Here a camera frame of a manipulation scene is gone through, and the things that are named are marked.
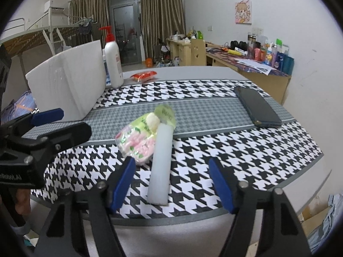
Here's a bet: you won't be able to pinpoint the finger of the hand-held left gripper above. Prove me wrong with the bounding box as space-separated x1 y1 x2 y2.
40 122 93 153
0 108 65 140

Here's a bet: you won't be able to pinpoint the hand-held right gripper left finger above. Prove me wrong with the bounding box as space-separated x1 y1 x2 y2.
33 156 137 257

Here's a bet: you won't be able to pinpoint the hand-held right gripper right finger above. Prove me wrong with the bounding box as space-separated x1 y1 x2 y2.
208 157 313 257

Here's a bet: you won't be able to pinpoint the white foam strip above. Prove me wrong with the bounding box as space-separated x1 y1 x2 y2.
146 123 173 206

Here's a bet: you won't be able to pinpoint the white foam box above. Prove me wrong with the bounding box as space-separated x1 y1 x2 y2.
25 40 108 123

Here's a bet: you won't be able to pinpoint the green marshmallow bag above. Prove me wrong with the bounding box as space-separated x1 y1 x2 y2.
115 104 177 165

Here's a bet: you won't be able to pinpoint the person's left hand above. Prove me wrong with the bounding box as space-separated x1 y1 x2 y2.
15 190 31 216

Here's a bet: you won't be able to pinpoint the blue plaid quilt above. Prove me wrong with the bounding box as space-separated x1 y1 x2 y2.
0 90 37 125

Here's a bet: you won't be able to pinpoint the houndstooth tablecloth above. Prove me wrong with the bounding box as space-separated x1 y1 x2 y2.
29 79 325 219

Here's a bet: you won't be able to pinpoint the white pump bottle red top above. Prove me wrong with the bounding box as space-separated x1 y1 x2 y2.
98 26 124 88

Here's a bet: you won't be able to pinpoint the dark smartphone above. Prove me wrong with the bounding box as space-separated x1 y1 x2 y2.
233 86 283 129

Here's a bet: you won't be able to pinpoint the red snack packet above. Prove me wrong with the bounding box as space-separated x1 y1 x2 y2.
130 71 157 82

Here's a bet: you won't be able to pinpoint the hanging dark clothes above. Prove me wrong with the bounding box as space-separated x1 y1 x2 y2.
78 21 93 36

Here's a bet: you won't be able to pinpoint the cardboard box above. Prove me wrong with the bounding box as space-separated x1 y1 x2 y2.
301 206 333 236

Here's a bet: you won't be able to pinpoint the wooden desk with printed mat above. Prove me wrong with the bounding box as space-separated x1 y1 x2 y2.
205 45 292 105

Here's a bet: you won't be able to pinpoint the white air conditioner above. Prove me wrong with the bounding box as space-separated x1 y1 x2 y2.
44 0 65 13

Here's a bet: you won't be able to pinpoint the light blue cloth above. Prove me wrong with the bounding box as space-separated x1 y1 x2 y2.
308 193 343 253

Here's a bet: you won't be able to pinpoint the brown curtain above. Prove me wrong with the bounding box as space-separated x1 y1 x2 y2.
140 0 186 65
69 0 109 45

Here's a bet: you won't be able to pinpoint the glass balcony door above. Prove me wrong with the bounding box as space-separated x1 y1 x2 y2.
107 0 143 66

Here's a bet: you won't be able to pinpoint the printed paper sheets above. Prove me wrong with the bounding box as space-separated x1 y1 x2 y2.
235 58 273 76

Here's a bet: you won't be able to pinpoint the black folding stand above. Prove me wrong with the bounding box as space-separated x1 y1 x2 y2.
158 38 171 60

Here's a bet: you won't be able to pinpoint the wooden chair with smiley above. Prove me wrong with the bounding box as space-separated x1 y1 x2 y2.
189 39 207 66

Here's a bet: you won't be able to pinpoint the cluttered wooden desk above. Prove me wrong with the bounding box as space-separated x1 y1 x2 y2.
166 37 207 67

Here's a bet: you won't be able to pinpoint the row of toiletry bottles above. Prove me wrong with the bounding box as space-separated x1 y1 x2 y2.
247 32 295 73

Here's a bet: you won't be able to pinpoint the black headphones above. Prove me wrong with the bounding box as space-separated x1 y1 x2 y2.
230 40 248 50

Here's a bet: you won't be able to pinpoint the cartoon wall poster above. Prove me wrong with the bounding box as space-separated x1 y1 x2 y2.
235 0 253 25

